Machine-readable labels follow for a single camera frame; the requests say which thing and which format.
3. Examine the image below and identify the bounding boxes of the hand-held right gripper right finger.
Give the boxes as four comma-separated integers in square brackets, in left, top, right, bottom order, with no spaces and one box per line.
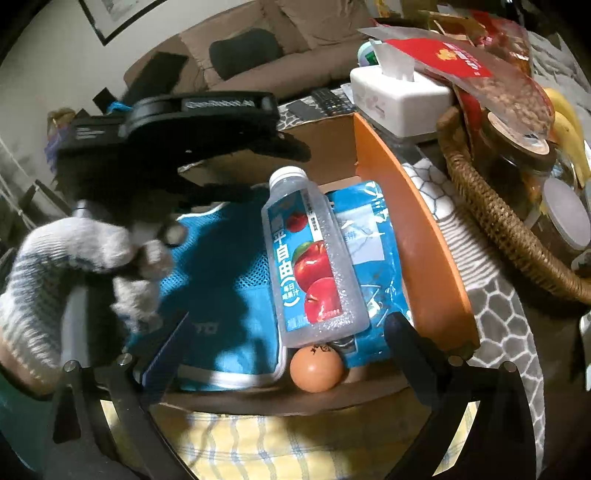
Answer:
[382,311,539,480]

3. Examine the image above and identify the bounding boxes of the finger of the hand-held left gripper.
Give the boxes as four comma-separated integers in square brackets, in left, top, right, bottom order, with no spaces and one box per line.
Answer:
[178,181,272,205]
[256,130,312,162]

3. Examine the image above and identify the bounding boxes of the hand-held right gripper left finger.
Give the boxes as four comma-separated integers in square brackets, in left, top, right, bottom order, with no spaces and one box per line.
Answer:
[43,313,200,480]

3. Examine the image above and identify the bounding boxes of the blue mesh bag striped strap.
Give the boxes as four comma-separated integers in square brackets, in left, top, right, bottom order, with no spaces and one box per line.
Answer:
[124,202,290,394]

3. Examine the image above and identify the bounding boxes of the cardboard box with orange flap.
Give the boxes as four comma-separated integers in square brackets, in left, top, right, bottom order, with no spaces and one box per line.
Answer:
[151,113,482,417]

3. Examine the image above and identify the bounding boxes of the blue packet with white label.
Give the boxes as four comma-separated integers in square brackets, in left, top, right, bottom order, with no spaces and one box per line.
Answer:
[327,180,417,366]

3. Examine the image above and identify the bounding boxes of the apple juice bottle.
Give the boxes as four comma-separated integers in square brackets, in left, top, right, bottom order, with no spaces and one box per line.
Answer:
[260,166,371,350]

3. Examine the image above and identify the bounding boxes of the person's left forearm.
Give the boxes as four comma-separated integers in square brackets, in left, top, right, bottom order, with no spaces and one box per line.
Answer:
[0,339,65,418]

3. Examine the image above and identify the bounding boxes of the person's left hand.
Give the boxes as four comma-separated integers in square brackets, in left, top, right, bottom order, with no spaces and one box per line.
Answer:
[0,216,175,371]

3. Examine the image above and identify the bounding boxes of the black cloth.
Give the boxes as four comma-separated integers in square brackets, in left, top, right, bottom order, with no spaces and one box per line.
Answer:
[124,51,190,100]

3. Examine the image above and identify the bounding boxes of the black remote control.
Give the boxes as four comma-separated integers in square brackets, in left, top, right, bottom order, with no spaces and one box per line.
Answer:
[310,86,357,117]

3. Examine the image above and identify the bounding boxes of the yellowish plastic bag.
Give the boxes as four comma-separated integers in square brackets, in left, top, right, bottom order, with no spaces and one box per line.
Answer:
[47,108,77,136]

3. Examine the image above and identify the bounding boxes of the brown egg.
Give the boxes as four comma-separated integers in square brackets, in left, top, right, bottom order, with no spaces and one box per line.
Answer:
[289,344,345,394]

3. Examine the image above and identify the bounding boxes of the brown sofa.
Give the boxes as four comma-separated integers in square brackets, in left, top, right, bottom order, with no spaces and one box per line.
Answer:
[124,0,386,101]

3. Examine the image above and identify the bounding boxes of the purple packets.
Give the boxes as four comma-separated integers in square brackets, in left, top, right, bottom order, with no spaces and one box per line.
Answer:
[43,133,62,163]

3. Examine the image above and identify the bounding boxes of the black cushion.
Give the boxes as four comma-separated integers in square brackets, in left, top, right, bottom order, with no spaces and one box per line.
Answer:
[209,28,284,81]

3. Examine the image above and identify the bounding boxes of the white tissue box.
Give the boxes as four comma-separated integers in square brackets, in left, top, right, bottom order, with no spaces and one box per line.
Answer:
[349,39,456,138]

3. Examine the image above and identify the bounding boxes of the green white bottle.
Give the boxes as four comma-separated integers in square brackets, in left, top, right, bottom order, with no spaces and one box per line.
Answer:
[357,40,385,68]

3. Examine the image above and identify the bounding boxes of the yellow checked tablecloth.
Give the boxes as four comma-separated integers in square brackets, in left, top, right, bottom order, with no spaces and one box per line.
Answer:
[100,401,482,480]

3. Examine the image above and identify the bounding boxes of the wicker basket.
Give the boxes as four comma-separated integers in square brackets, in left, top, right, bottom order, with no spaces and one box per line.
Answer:
[436,105,591,306]

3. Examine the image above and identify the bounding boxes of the red clear snack bag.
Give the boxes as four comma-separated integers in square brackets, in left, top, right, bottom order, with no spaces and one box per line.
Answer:
[357,25,556,140]

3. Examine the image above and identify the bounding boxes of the glass jar grey lid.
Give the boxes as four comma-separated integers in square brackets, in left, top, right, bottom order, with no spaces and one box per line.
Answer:
[530,177,591,260]

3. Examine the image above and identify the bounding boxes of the orange snack bags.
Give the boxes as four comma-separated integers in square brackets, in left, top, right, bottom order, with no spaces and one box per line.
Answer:
[373,0,534,77]

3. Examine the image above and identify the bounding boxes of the glass jar brown lid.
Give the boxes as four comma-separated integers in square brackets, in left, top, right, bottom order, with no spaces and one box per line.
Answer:
[479,110,560,219]

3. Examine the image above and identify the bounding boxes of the yellow bananas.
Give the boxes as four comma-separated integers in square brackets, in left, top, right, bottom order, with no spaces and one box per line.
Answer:
[542,87,591,188]

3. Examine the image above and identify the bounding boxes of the framed wall picture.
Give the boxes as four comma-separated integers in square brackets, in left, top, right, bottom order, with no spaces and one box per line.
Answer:
[78,0,168,47]

